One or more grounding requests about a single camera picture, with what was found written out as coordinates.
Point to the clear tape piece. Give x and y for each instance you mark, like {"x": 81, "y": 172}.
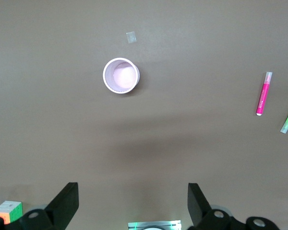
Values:
{"x": 131, "y": 37}

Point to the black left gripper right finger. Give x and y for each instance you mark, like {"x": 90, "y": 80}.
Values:
{"x": 196, "y": 206}

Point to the pink highlighter marker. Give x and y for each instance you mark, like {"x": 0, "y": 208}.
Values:
{"x": 263, "y": 95}

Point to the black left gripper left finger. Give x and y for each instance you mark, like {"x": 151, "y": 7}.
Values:
{"x": 64, "y": 206}

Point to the multicolour puzzle cube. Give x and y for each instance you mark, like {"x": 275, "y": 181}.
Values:
{"x": 8, "y": 209}

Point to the aluminium left arm base plate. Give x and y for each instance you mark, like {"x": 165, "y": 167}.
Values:
{"x": 153, "y": 225}

